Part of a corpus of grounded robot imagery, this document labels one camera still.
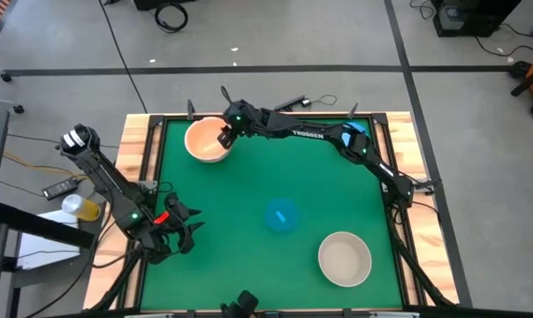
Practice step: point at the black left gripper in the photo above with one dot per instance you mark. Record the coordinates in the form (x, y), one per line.
(180, 223)

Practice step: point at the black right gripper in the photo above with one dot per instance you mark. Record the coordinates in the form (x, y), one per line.
(240, 117)

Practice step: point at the peach orange bowl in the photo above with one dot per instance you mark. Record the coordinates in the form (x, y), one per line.
(204, 140)

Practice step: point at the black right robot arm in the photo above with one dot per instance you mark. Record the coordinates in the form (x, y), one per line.
(310, 130)

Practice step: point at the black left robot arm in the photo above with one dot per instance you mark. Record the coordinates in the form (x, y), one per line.
(112, 185)

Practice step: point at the green table mat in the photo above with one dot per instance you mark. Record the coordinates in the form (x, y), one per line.
(248, 247)

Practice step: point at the blue ball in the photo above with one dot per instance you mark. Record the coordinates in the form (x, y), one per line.
(282, 215)

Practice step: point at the plastic bottle with yellow liquid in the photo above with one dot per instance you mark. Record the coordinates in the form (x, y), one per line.
(81, 207)

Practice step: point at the black power brick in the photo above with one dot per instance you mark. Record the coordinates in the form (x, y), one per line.
(60, 188)

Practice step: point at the white paper sheet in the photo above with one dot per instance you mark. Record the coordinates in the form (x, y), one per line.
(45, 247)

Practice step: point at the beige bowl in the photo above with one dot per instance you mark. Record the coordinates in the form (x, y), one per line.
(344, 259)

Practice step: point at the black chair caster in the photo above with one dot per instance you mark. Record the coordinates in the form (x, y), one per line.
(18, 108)
(5, 77)

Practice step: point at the black equipment box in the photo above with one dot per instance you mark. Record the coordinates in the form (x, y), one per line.
(474, 17)

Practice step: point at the black aluminium table frame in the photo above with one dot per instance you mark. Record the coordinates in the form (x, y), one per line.
(157, 150)

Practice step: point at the black table-level camera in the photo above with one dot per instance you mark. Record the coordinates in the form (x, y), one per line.
(241, 305)

